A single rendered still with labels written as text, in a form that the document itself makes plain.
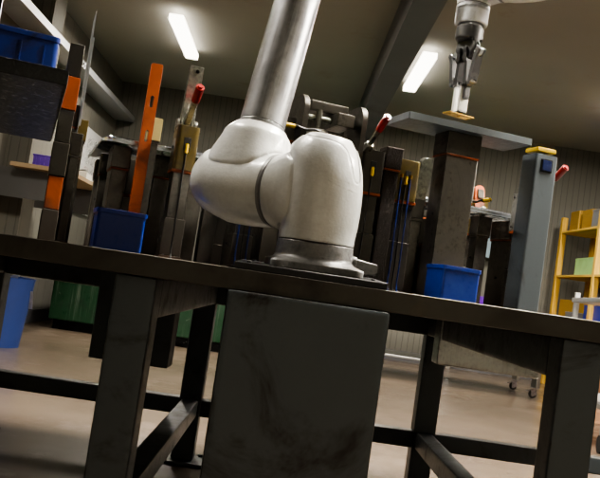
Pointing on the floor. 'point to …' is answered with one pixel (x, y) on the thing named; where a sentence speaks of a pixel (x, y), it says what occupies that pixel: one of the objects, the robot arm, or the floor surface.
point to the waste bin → (16, 310)
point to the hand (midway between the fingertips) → (460, 100)
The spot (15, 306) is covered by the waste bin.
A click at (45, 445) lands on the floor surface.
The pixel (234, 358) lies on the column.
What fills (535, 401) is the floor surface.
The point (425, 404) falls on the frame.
